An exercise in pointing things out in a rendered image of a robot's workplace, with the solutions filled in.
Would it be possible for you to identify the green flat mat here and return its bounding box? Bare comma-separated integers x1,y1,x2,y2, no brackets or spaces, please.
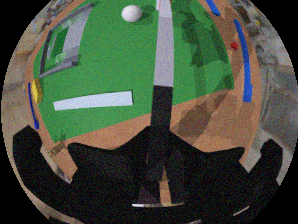
33,0,225,143

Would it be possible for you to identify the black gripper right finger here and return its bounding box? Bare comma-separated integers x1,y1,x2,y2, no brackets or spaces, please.
165,131,245,205

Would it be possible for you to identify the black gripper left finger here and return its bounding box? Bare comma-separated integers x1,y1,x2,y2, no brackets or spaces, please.
67,125,150,205

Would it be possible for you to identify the yellow rectangular block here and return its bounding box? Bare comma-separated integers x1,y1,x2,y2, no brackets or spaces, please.
32,77,43,104

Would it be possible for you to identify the white golf ball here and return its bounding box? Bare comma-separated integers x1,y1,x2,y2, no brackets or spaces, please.
121,4,142,22

